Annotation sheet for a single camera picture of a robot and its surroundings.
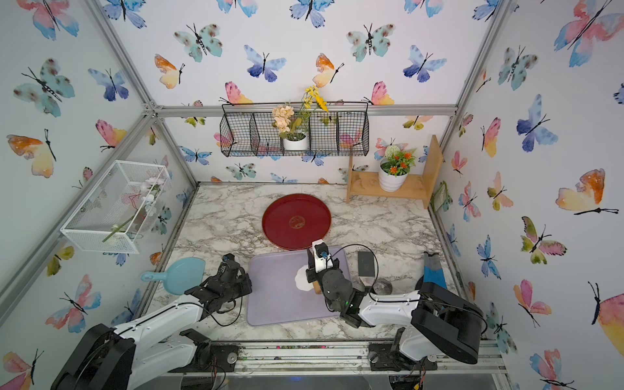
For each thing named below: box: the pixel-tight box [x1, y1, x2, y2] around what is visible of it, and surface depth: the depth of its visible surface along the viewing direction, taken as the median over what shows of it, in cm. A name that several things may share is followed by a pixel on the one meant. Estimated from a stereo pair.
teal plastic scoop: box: [140, 257, 206, 295], surface depth 93 cm
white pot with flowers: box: [272, 85, 330, 151], surface depth 87 cm
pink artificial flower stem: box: [101, 177, 165, 243], surface depth 72 cm
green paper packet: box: [430, 180, 453, 213], surface depth 112 cm
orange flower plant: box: [380, 144, 416, 178], surface depth 101 cm
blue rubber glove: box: [423, 251, 448, 289], surface depth 91 cm
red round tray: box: [261, 193, 332, 251], surface depth 111 cm
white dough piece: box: [294, 264, 314, 292], surface depth 92 cm
